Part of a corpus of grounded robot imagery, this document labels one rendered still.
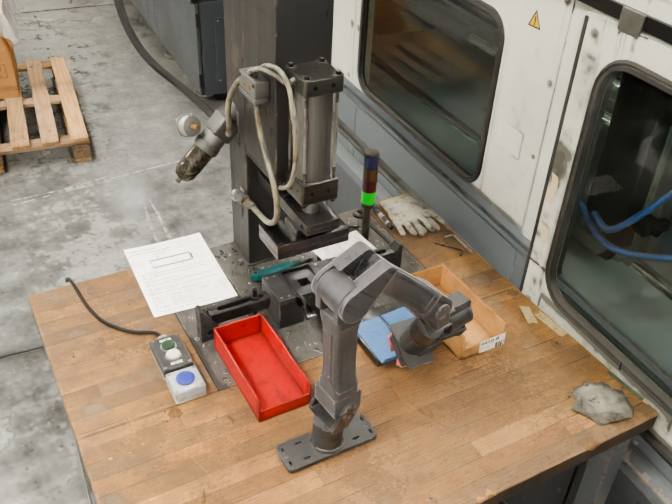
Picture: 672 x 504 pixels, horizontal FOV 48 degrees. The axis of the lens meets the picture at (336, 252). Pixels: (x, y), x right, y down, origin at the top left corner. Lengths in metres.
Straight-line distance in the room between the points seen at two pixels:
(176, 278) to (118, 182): 2.25
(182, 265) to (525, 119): 0.96
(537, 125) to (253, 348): 0.89
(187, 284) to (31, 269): 1.76
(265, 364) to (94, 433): 0.39
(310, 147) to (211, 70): 3.31
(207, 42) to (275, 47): 3.25
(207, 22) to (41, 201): 1.48
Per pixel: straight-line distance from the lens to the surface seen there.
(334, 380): 1.40
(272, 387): 1.66
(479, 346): 1.78
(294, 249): 1.67
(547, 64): 1.92
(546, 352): 1.84
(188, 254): 2.04
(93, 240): 3.74
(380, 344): 1.74
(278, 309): 1.76
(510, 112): 2.05
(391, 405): 1.64
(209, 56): 4.81
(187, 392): 1.63
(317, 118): 1.54
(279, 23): 1.53
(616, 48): 1.68
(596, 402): 1.74
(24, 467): 2.81
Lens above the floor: 2.10
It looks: 36 degrees down
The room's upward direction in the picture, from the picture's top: 3 degrees clockwise
